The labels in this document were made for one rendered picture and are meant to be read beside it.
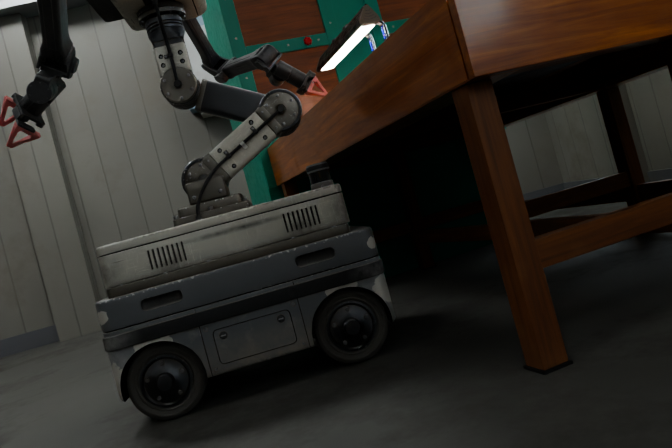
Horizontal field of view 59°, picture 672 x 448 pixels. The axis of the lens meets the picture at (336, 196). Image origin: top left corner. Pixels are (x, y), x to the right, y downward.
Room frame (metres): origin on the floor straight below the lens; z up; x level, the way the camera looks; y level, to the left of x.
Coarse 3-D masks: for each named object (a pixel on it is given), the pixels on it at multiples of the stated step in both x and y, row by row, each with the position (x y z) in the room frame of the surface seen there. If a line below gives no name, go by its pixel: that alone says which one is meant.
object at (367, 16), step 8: (368, 8) 2.20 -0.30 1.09; (360, 16) 2.20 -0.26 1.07; (368, 16) 2.20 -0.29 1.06; (376, 16) 2.21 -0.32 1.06; (352, 24) 2.29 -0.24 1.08; (360, 24) 2.20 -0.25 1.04; (368, 24) 2.22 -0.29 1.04; (344, 32) 2.39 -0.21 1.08; (352, 32) 2.28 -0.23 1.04; (336, 40) 2.51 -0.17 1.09; (344, 40) 2.38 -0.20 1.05; (360, 40) 2.42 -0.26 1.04; (328, 48) 2.64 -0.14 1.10; (336, 48) 2.48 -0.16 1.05; (352, 48) 2.51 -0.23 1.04; (320, 56) 2.77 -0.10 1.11; (328, 56) 2.59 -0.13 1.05; (344, 56) 2.61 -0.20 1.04; (320, 64) 2.71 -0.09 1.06
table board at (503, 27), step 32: (448, 0) 1.12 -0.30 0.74; (480, 0) 1.12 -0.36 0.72; (512, 0) 1.14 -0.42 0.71; (544, 0) 1.16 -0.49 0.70; (576, 0) 1.18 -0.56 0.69; (608, 0) 1.21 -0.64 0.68; (640, 0) 1.23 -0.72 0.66; (480, 32) 1.11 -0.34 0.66; (512, 32) 1.13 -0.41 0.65; (544, 32) 1.15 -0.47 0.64; (576, 32) 1.18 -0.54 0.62; (608, 32) 1.20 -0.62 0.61; (640, 32) 1.23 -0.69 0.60; (480, 64) 1.11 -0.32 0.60; (512, 64) 1.13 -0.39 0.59
